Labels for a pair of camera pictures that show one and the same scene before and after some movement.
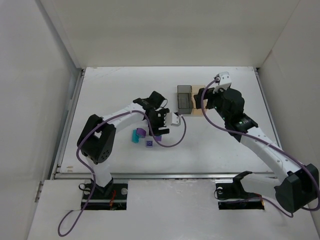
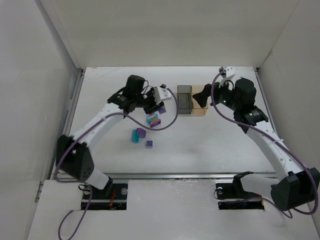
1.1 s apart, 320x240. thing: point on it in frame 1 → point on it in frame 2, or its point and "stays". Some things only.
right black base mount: [232, 196] stays
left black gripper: [157, 125] → [151, 106]
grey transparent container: [185, 99] stays
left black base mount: [112, 197] stays
